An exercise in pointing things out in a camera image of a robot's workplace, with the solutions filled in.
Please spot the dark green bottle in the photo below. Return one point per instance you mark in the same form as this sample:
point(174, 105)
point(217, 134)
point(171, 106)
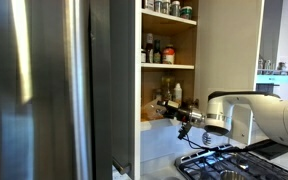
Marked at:
point(157, 53)

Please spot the stainless steel refrigerator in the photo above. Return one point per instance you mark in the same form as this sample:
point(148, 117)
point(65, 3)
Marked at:
point(34, 100)

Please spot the slotted hanging spoon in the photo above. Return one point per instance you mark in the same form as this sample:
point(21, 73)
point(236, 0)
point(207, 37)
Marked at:
point(206, 138)

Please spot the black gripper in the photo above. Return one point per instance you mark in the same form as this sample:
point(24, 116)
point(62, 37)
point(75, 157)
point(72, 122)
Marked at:
point(179, 111)

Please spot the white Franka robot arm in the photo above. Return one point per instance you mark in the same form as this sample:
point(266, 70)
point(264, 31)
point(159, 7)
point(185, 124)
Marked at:
point(277, 116)

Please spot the pale blue background counter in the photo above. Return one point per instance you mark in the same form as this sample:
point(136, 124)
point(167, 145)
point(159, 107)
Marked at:
point(275, 79)

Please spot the jar with green band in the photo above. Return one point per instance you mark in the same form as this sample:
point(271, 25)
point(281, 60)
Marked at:
point(186, 12)

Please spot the small white jar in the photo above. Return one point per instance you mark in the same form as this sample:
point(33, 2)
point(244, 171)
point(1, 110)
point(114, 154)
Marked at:
point(143, 56)

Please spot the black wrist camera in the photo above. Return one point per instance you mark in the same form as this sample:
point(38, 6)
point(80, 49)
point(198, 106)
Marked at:
point(183, 130)

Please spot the white labelled bottle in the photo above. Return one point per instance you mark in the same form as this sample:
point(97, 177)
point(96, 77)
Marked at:
point(178, 95)

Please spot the spice jar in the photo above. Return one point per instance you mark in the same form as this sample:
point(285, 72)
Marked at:
point(166, 6)
point(158, 5)
point(148, 4)
point(175, 8)

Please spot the dark background cabinet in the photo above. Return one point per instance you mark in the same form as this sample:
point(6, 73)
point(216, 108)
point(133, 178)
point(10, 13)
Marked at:
point(265, 87)

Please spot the red lidded white jar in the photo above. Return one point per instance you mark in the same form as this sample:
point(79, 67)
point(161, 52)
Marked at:
point(168, 56)

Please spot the small grey background jar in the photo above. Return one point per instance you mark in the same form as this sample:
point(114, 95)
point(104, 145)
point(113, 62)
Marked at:
point(260, 64)
point(268, 64)

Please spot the yellow label oil bottle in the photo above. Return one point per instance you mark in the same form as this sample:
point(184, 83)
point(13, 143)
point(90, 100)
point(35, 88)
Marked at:
point(167, 88)

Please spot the dark small background pot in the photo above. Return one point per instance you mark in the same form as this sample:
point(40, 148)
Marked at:
point(281, 66)

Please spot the stainless steel pot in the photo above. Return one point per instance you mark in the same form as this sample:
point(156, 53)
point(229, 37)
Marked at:
point(232, 175)

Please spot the stainless gas stove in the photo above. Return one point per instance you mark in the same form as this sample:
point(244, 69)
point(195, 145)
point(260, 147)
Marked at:
point(200, 166)

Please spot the white wall cabinet wooden interior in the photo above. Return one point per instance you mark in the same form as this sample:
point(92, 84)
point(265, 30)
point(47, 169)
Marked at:
point(184, 43)

